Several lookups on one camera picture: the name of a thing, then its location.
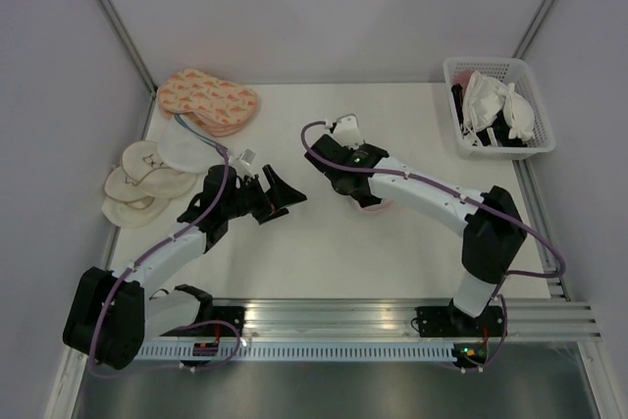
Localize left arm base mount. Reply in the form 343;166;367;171
162;305;246;339

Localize orange patterned laundry bags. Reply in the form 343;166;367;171
156;69;259;137

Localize white slotted cable duct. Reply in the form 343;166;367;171
134;339;455;362

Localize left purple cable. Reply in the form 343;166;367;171
87;143;232;381

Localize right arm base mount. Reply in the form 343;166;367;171
415;305;505;339

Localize white blue trimmed mesh bag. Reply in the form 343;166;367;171
157;115;229;174

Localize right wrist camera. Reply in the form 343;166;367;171
325;114;365;149

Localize beige round laundry bags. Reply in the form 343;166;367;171
101;140;197;229

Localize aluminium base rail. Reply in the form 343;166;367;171
68;296;602;340

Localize white bra in basket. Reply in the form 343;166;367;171
461;71;535;146

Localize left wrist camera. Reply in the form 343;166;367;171
233;149;256;178

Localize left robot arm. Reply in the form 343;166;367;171
62;165;307;370

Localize purple cable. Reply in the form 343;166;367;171
299;118;568;283
87;143;232;381

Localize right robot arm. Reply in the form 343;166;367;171
305;134;527;336

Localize white plastic basket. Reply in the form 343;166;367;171
443;57;555;160

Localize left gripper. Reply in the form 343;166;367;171
223;166;306;225

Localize pink trimmed mesh laundry bag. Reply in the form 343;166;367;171
353;199;393;214

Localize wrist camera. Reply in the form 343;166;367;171
233;149;256;178
325;114;365;149

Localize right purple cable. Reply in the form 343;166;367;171
299;118;568;283

